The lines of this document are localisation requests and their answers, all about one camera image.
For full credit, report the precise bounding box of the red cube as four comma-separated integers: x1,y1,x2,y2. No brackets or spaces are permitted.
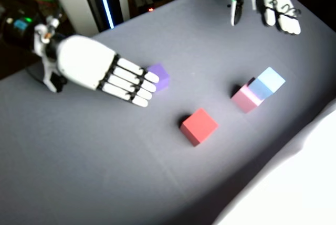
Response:
179,108,219,147

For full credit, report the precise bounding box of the small blue cube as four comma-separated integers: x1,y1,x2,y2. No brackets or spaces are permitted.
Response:
247,66,287,101

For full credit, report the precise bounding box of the pink cube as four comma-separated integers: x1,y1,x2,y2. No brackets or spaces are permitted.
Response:
230,77,266,114

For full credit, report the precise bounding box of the small purple cube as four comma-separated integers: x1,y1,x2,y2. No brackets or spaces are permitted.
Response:
146,63,171,92

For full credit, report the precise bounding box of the grey table cloth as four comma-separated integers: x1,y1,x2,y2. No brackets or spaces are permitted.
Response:
0,0,336,225

